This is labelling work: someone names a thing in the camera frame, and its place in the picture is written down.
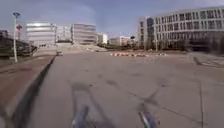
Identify row of orange barriers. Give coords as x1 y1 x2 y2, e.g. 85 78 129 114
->
110 51 150 58

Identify grey concrete pavement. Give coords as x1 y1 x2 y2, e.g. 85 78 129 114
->
19 49 224 128

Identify low distant buildings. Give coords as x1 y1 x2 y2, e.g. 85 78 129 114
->
108 35 132 47

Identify small white building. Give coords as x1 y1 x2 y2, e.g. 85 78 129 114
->
95 32 109 45

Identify wide stone stairs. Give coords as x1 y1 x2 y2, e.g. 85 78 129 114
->
54 42 108 54

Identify grey striped building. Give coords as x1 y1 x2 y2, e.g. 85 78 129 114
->
71 22 98 46

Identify pale building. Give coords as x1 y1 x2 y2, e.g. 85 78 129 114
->
55 25 73 44

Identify robot's own part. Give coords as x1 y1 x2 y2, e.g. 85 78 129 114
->
71 105 90 128
138 110 160 128

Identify white striped building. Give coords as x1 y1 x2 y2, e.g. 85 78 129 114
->
25 21 57 47

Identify large grey windowed building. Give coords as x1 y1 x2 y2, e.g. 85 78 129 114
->
137 5 224 53

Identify dark stone kerb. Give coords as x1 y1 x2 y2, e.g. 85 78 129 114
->
9 55 57 128

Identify brown paved strip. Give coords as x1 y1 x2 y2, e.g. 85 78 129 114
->
0 54 55 118

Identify dark bushes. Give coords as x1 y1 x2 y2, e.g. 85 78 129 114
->
0 35 38 58

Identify red sign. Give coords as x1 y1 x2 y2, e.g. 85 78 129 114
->
16 23 24 41

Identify white lamp post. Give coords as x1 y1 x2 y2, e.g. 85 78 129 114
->
12 11 22 64

